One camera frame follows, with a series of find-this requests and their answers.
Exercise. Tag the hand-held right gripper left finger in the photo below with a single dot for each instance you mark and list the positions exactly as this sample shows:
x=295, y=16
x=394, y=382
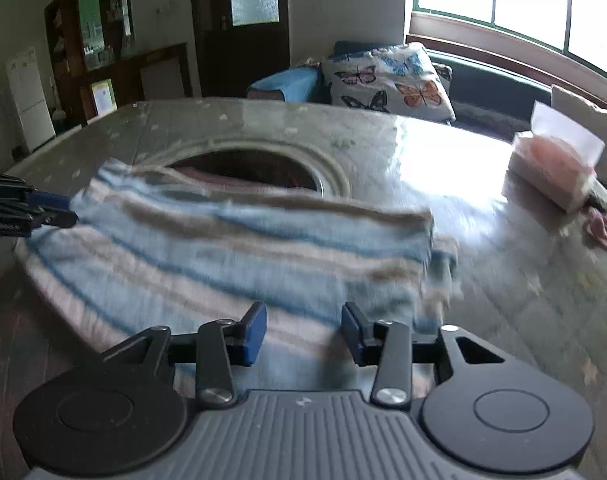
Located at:
x=253, y=334

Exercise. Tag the white pillow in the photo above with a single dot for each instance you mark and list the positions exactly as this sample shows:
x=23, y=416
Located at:
x=596, y=130

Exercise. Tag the blue sofa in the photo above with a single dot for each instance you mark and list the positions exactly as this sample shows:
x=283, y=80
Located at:
x=483, y=90

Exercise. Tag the dark wooden door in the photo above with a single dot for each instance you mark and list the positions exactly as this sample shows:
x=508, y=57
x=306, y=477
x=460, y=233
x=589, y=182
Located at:
x=243, y=50

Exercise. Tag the pink plush toy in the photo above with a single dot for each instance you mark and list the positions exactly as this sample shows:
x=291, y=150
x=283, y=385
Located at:
x=603, y=230

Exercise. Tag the dark wooden cabinet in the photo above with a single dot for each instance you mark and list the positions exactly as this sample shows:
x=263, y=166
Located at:
x=113, y=60

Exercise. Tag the butterfly print pillow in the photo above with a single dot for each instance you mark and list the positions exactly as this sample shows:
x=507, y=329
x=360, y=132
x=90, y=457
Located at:
x=388, y=82

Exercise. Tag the tissue box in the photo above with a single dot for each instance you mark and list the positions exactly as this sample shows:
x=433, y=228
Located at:
x=553, y=165

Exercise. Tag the white refrigerator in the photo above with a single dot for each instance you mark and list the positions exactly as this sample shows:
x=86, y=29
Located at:
x=31, y=102

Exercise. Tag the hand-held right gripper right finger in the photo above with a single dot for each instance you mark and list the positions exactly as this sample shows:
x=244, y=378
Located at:
x=351, y=334

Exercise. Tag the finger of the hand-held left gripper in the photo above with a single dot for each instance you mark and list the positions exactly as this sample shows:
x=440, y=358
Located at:
x=48, y=201
x=43, y=219

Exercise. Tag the striped blue grey shirt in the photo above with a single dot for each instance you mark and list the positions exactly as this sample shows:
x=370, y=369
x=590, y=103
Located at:
x=223, y=255

